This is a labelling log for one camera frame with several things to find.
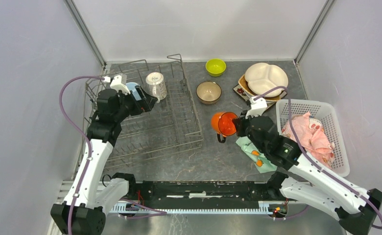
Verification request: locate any pink patterned cloth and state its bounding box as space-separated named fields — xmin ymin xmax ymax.
xmin=281 ymin=112 xmax=334 ymax=168

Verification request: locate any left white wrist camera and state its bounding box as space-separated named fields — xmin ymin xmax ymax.
xmin=103 ymin=73 xmax=131 ymax=95

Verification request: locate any lime green bowl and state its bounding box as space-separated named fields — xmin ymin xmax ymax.
xmin=205 ymin=58 xmax=227 ymax=77

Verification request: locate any white plastic basket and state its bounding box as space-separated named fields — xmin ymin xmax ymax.
xmin=276 ymin=99 xmax=350 ymax=177

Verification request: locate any beige brown-rimmed bowl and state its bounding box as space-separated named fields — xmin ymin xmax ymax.
xmin=196 ymin=81 xmax=222 ymax=105

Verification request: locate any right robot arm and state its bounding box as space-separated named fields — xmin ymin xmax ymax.
xmin=230 ymin=113 xmax=382 ymax=235

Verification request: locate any grey wire dish rack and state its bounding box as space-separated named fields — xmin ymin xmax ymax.
xmin=82 ymin=53 xmax=204 ymax=169

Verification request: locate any white floral mug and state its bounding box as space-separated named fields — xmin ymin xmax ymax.
xmin=145 ymin=72 xmax=167 ymax=103

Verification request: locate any green cartoon cloth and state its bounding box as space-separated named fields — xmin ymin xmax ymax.
xmin=236 ymin=137 xmax=277 ymax=173

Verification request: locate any light blue mug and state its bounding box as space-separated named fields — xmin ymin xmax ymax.
xmin=126 ymin=82 xmax=144 ymax=101

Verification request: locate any square floral plate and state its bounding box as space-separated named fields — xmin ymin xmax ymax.
xmin=233 ymin=85 xmax=287 ymax=110

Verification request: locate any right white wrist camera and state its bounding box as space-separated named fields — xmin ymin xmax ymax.
xmin=245 ymin=96 xmax=267 ymax=119

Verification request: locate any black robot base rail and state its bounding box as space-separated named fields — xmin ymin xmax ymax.
xmin=110 ymin=173 xmax=289 ymax=217

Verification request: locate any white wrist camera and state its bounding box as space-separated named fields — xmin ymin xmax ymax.
xmin=245 ymin=96 xmax=267 ymax=119
xmin=103 ymin=73 xmax=131 ymax=95

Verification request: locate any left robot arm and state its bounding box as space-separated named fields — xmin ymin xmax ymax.
xmin=50 ymin=85 xmax=159 ymax=235

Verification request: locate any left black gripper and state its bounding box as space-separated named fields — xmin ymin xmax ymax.
xmin=114 ymin=85 xmax=158 ymax=122

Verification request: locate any orange mug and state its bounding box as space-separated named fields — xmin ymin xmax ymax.
xmin=211 ymin=112 xmax=238 ymax=143

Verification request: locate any cream divided plate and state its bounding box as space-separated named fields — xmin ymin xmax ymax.
xmin=244 ymin=63 xmax=288 ymax=95

